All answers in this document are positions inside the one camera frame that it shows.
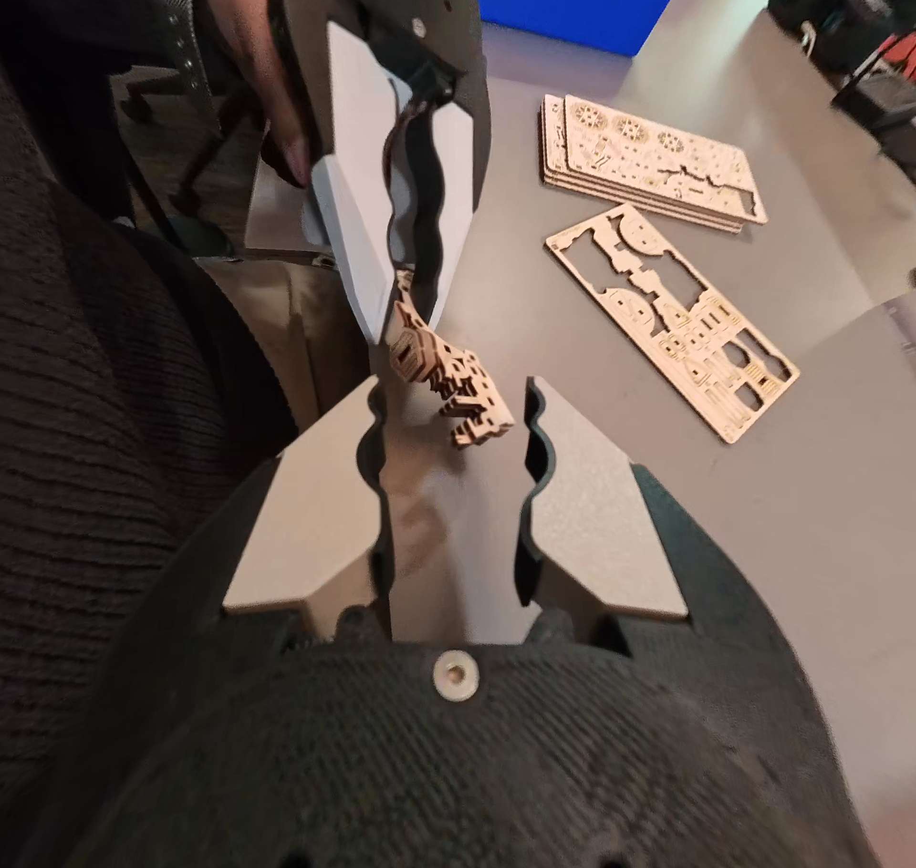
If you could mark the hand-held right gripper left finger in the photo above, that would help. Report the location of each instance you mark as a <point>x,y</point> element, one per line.
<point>308,524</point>

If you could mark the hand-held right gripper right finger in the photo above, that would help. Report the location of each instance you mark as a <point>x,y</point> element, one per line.
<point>601,532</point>

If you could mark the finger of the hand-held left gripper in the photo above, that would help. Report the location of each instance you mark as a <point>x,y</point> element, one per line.
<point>350,131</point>
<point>454,181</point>

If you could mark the wooden puzzle model assembly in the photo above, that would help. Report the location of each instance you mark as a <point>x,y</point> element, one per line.
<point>429,360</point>

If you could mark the grey desk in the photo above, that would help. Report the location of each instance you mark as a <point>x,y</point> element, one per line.
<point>787,524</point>

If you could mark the person's left hand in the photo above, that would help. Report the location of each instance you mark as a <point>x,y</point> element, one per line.
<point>250,38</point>

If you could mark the stack of wooden puzzle sheets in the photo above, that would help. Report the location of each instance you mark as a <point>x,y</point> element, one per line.
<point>644,152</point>

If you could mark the punched wooden puzzle sheet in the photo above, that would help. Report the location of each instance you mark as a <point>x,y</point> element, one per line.
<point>640,231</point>

